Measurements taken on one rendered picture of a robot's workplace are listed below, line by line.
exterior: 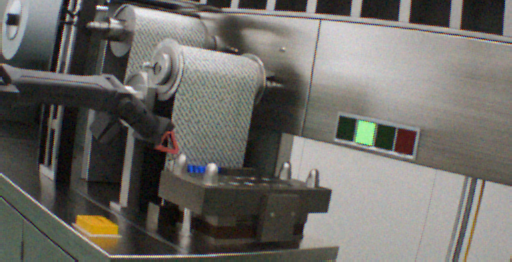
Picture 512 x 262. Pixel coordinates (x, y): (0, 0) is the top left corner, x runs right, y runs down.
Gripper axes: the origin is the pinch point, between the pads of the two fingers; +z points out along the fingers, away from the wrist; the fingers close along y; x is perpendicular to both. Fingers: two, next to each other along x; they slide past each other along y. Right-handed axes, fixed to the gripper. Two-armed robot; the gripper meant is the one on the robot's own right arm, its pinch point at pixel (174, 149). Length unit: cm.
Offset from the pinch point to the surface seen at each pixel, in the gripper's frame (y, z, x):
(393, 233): -107, 260, 77
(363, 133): 29.5, 20.3, 24.5
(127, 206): -7.6, 2.5, -17.1
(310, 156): -193, 242, 108
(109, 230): 13.4, -13.1, -25.9
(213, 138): 0.3, 7.6, 8.4
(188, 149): 0.3, 3.1, 2.3
